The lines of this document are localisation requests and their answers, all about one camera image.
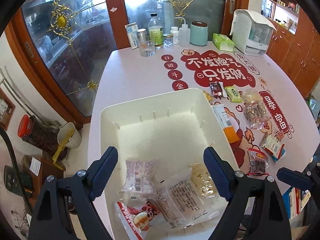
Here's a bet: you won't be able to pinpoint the red label dark snack bag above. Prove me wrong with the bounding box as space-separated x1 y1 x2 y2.
248 148 268 176

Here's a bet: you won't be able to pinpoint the white and blue snack pack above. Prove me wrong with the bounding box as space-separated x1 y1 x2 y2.
260 134 285 162

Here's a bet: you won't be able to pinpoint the clear bag nut snacks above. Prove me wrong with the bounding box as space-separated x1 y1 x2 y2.
245 101 271 129

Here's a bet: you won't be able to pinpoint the white and orange snack pack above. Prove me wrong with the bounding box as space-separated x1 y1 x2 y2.
211 104 240 144

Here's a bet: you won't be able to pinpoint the green snack packet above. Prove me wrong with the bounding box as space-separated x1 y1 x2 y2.
225 86 242 103

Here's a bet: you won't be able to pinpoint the dark brown candy packet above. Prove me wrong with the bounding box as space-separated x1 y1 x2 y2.
209 81 228 98

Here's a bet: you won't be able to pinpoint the yellow cake snack packet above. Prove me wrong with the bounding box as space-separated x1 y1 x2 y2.
202 90 213 102

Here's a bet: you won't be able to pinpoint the stack of books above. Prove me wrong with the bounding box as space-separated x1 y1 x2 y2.
283 187 311 219

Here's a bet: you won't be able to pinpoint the pink printed table mat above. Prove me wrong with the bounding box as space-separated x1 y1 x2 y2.
87 41 318 240

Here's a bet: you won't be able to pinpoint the pink white barcode snack pack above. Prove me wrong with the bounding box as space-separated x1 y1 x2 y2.
121 159 158 194

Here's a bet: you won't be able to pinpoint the red cartoon snack pack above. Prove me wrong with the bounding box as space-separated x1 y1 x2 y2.
114 198 165 240

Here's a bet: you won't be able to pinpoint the red lid jar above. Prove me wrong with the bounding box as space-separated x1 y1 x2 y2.
17 114 58 154

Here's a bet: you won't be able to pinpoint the clear bag white puffs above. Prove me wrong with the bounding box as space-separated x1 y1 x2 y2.
190 163 217 198

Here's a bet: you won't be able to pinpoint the clear bag yellow puffs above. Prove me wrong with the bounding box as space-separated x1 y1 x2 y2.
241 88 263 105

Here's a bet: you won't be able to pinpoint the clear white text snack pack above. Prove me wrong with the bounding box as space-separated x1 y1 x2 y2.
155 167 220 229

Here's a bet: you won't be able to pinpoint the white plastic storage bin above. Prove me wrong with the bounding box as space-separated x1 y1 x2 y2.
100 88 238 239

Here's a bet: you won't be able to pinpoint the wooden cabinet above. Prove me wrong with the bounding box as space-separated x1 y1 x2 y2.
267 0 319 98

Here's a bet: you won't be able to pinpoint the white water dispenser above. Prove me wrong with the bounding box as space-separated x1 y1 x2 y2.
230 9 276 56

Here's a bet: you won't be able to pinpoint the green tissue pack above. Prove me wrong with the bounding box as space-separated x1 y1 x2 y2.
213 33 235 52

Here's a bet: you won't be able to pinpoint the drinking glass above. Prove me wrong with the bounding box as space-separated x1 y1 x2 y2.
138 36 156 57

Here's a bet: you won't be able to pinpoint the silver metal tin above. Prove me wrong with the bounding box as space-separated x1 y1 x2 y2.
137 28 147 42

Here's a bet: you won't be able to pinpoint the white carton box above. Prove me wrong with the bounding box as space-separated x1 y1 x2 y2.
125 22 138 49

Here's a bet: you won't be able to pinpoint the small glass jar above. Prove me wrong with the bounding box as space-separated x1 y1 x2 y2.
163 33 174 47

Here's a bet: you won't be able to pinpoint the teal canister brown lid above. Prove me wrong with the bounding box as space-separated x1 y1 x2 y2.
190 21 208 47

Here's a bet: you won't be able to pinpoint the clear bottle green label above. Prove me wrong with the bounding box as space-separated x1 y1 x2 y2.
148 12 163 49

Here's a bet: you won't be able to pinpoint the white squeeze bottle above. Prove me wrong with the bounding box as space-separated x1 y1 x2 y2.
175 17 190 47

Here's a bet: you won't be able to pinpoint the small white pill bottle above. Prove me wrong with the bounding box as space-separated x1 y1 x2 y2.
170 26 179 44

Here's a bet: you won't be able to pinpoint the white bucket yellow handle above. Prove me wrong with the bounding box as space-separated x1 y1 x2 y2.
52 122 82 171

